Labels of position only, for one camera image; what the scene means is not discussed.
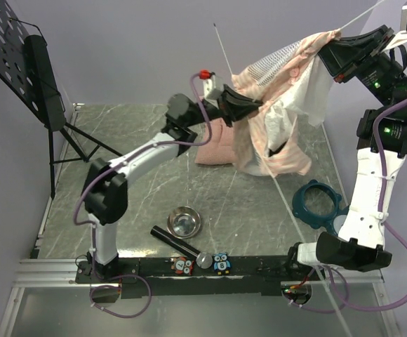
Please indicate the teal pet feeder toy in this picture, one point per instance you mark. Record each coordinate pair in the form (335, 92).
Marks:
(320, 207)

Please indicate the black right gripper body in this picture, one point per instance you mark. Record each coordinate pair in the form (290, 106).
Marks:
(379, 73)

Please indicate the steel pet bowl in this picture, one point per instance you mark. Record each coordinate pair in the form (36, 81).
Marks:
(184, 222)

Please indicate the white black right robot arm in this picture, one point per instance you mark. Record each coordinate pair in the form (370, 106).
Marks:
(381, 152)

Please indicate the red owl number tile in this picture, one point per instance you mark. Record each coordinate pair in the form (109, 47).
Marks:
(182, 266)

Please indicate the aluminium frame rail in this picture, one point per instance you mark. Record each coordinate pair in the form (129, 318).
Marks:
(45, 273)

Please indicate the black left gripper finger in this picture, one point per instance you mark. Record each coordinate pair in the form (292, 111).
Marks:
(239, 112)
(235, 98)

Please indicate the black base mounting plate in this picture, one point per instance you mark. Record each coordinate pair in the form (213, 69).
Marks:
(265, 275)

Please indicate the black music stand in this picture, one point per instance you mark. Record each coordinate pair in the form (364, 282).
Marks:
(25, 67)

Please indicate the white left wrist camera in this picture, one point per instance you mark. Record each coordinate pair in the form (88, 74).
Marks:
(213, 85)

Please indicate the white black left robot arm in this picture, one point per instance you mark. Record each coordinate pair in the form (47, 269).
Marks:
(105, 192)

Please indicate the pink pet cushion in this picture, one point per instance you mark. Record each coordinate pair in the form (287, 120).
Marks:
(219, 150)

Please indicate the blue owl number tile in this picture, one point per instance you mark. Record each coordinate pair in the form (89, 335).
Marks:
(221, 264)

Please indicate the black handheld microphone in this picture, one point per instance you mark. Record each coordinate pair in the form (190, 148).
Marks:
(203, 259)

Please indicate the pink striped pet tent fabric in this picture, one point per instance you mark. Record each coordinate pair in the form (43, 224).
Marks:
(289, 82)

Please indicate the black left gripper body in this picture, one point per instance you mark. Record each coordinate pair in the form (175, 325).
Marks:
(223, 111)

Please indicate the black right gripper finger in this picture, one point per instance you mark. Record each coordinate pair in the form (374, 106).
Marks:
(346, 60)
(373, 39)

